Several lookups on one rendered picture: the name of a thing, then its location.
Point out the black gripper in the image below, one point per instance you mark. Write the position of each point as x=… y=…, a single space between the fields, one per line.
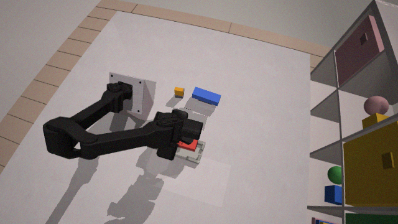
x=169 y=152

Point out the blue bar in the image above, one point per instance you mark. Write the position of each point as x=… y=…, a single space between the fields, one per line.
x=206 y=96

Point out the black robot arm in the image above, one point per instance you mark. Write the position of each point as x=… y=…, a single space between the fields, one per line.
x=63 y=134

